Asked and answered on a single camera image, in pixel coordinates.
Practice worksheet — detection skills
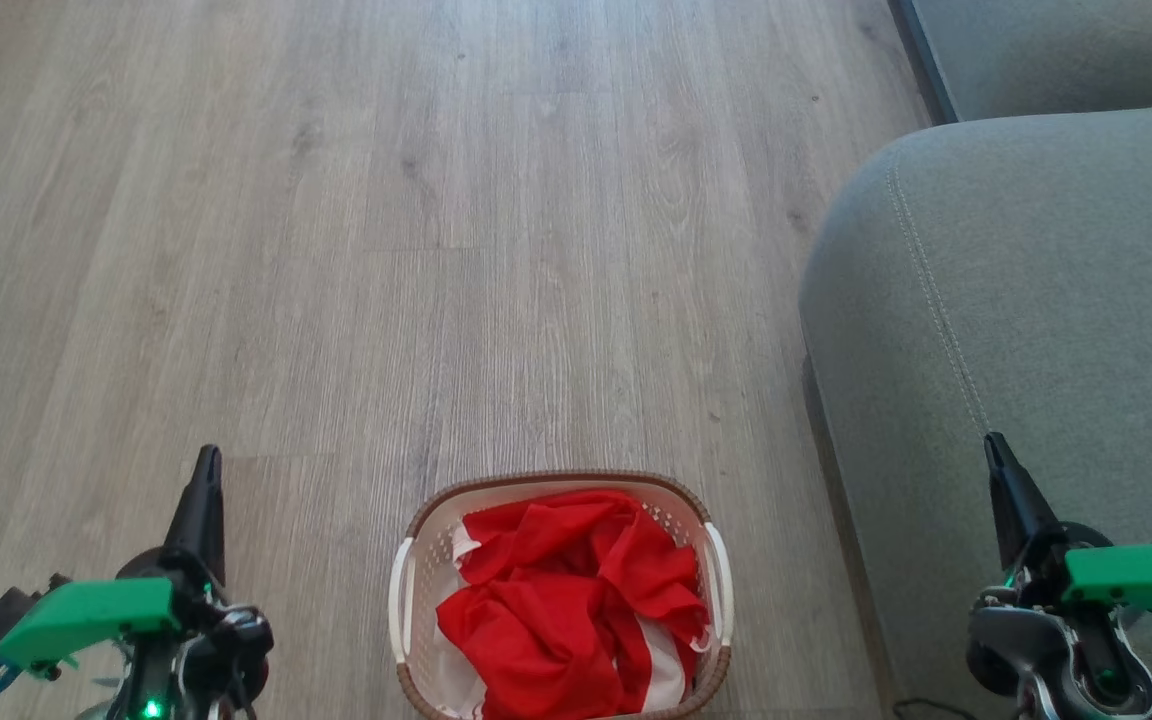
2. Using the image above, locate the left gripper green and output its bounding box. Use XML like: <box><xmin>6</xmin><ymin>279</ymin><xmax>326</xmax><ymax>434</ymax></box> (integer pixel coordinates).
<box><xmin>0</xmin><ymin>445</ymin><xmax>274</xmax><ymax>703</ymax></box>

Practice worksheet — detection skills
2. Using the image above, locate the red garment with white stripes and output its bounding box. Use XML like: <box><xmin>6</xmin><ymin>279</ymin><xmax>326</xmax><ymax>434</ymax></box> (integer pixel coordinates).
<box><xmin>434</xmin><ymin>520</ymin><xmax>714</xmax><ymax>720</ymax></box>

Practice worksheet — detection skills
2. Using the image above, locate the white laundry basket brown rim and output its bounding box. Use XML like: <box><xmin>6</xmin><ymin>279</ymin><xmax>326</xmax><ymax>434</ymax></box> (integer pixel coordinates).
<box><xmin>388</xmin><ymin>470</ymin><xmax>735</xmax><ymax>720</ymax></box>

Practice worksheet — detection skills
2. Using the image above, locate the red garment with white trim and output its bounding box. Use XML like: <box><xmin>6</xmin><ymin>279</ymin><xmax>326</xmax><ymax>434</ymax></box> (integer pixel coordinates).
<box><xmin>458</xmin><ymin>488</ymin><xmax>712</xmax><ymax>641</ymax></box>

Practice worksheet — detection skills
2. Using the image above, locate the grey fabric sofa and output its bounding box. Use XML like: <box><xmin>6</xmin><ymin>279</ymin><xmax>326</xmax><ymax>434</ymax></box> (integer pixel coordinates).
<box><xmin>801</xmin><ymin>0</ymin><xmax>1152</xmax><ymax>720</ymax></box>

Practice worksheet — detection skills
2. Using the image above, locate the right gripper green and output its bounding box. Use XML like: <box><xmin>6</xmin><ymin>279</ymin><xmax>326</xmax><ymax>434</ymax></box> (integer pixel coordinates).
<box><xmin>983</xmin><ymin>432</ymin><xmax>1152</xmax><ymax>638</ymax></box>

